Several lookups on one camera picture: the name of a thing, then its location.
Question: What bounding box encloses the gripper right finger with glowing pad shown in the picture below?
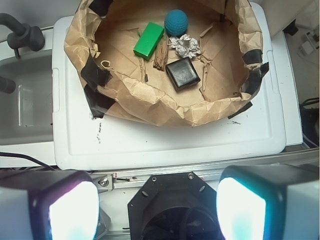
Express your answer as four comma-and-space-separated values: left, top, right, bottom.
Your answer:
216, 164, 320, 240

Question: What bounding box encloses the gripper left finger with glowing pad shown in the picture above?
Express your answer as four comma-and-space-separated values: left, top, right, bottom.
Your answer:
0, 170, 100, 240

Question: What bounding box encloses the brown wood chip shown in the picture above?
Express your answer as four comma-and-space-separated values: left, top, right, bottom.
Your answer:
153, 36, 169, 71

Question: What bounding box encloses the white plastic lid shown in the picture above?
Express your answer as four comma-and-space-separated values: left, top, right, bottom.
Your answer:
52, 3, 287, 171

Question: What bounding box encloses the black square box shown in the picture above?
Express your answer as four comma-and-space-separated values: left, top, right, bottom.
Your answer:
165, 57, 200, 92

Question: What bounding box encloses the grey faucet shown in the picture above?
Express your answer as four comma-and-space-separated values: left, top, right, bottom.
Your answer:
0, 13, 45, 59

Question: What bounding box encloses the crumpled white paper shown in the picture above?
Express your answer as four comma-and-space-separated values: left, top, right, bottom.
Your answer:
168, 34, 202, 60

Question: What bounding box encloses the brown paper bag bin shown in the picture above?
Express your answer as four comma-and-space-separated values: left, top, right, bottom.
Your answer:
64, 0, 269, 127

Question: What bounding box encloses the green rectangular block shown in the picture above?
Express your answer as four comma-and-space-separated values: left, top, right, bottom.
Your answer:
133, 22, 165, 61

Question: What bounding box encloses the teal textured ball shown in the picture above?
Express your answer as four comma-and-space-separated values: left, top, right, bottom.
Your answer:
164, 9, 188, 37

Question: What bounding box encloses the black cable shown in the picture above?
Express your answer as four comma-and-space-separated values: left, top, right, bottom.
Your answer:
0, 152, 57, 172

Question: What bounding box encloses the black octagonal mount plate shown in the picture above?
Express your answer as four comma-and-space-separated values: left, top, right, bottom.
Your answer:
127, 172, 224, 240

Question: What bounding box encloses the aluminium rail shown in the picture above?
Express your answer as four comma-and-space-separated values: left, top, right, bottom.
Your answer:
89, 148, 320, 193

